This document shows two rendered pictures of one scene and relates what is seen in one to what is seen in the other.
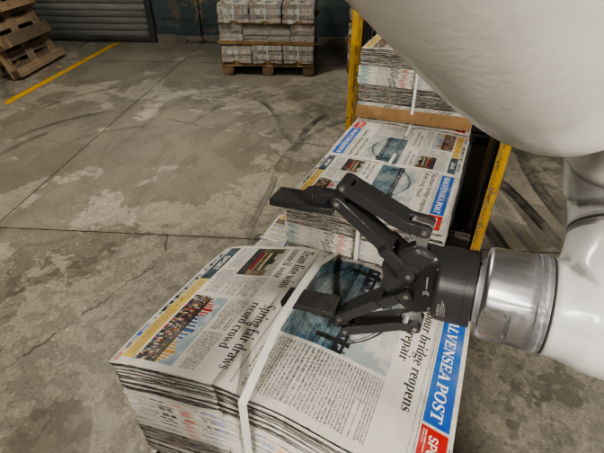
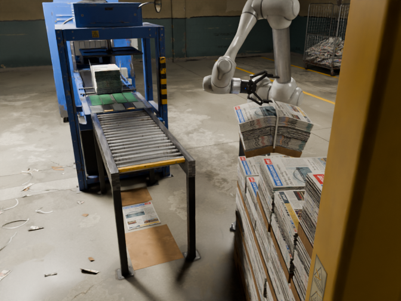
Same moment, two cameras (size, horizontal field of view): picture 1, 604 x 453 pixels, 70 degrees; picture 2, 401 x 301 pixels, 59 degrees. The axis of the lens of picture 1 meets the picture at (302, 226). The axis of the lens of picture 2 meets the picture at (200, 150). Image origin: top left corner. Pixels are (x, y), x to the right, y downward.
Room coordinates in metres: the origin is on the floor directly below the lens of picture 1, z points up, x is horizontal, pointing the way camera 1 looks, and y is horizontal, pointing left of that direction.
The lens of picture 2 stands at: (2.01, -1.23, 1.77)
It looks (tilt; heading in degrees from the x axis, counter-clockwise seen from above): 23 degrees down; 155
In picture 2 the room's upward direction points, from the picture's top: straight up
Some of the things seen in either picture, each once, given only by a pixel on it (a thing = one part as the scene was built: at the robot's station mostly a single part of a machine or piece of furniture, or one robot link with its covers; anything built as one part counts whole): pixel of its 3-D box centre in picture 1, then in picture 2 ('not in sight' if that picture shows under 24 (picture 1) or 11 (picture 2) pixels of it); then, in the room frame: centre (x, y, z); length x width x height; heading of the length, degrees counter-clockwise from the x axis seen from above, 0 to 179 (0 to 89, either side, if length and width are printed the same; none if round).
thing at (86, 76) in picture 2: not in sight; (102, 83); (-2.75, -0.41, 0.75); 1.53 x 0.64 x 0.10; 176
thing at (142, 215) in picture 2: not in sight; (140, 214); (-0.65, -0.57, 0.00); 0.37 x 0.28 x 0.01; 176
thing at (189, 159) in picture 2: not in sight; (164, 135); (-0.59, -0.32, 0.74); 1.34 x 0.05 x 0.12; 176
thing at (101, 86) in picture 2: not in sight; (106, 78); (-2.20, -0.45, 0.93); 0.38 x 0.30 x 0.26; 176
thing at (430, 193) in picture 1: (375, 189); (307, 171); (0.93, -0.18, 1.06); 0.37 x 0.29 x 0.01; 66
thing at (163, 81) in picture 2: not in sight; (163, 80); (-1.24, -0.09, 1.05); 0.05 x 0.05 x 0.45; 86
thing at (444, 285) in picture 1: (429, 279); (247, 86); (0.32, -0.13, 1.31); 0.09 x 0.07 x 0.08; 66
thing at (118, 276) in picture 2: not in sight; (125, 272); (0.01, -0.87, 0.01); 0.14 x 0.13 x 0.01; 86
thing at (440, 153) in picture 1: (395, 177); (329, 232); (1.20, -0.30, 0.95); 0.38 x 0.29 x 0.23; 67
